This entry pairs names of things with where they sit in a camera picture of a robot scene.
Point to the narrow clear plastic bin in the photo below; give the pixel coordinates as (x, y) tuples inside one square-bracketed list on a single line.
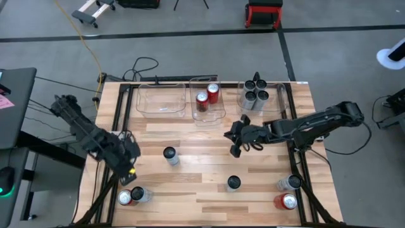
[(210, 117)]

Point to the black desk leg beam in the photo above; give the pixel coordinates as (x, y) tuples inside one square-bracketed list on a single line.
[(63, 158)]

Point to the black tripod legs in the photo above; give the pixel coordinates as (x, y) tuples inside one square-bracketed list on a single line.
[(175, 4)]

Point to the pink paper note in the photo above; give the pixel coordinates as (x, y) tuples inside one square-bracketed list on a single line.
[(4, 102)]

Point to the white Celsius can black lid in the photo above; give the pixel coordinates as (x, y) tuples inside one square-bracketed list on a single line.
[(170, 153), (138, 193), (249, 85), (292, 182), (261, 84), (234, 182), (263, 95), (250, 96)]

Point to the wide clear plastic bin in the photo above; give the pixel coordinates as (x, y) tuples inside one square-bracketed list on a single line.
[(278, 98), (161, 98)]

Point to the black case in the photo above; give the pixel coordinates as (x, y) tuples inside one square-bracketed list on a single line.
[(138, 3)]

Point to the black aluminium table frame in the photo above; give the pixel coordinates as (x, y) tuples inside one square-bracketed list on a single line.
[(232, 85)]

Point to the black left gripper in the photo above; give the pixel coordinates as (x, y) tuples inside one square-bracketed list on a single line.
[(125, 155)]

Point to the grey wheeled dolly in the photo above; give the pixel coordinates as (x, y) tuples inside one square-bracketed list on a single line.
[(85, 16)]

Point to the black power strip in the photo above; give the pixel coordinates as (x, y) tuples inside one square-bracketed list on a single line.
[(171, 78)]

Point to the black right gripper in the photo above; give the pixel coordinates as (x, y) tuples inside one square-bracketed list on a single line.
[(253, 134)]

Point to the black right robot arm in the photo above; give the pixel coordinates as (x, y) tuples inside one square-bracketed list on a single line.
[(316, 123)]

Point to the red Darth Vader soda can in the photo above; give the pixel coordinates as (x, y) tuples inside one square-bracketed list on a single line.
[(288, 201), (213, 89), (124, 198), (201, 96)]

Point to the black floor device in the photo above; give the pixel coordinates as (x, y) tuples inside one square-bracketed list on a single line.
[(397, 104)]

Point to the black clamp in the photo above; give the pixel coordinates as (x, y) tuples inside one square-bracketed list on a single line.
[(256, 76)]

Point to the red and black stool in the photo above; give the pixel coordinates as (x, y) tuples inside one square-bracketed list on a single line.
[(263, 14)]

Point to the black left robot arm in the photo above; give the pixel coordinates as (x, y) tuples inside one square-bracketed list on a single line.
[(79, 123)]

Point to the grey desk top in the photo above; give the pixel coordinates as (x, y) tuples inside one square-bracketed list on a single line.
[(20, 158), (17, 107)]

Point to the white round stand base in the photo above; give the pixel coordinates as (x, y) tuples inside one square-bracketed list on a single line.
[(387, 60)]

